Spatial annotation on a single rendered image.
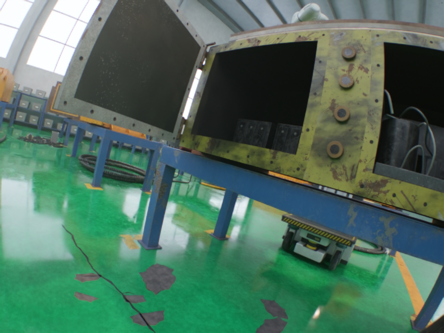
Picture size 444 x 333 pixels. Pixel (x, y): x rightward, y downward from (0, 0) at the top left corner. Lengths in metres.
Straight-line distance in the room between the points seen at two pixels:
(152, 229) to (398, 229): 1.20
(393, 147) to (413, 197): 0.18
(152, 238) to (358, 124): 1.21
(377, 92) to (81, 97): 0.86
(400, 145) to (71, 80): 0.97
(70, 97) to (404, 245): 1.00
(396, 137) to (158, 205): 1.19
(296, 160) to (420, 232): 0.45
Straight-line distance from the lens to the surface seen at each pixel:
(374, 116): 0.68
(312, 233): 1.83
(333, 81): 0.75
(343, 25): 1.00
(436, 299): 1.57
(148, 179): 2.69
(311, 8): 1.57
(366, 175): 0.64
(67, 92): 0.62
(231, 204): 1.72
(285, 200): 0.72
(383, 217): 0.67
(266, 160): 0.74
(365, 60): 0.78
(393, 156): 0.73
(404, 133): 0.75
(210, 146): 0.91
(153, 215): 1.27
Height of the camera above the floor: 0.65
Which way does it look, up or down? 2 degrees down
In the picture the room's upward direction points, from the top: 16 degrees clockwise
